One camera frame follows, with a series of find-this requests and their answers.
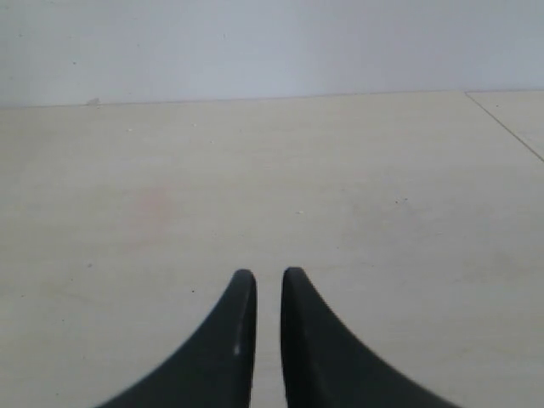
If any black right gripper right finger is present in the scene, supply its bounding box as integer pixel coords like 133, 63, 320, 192
281, 267, 452, 407

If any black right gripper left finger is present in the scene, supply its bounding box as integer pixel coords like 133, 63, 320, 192
102, 269, 257, 407

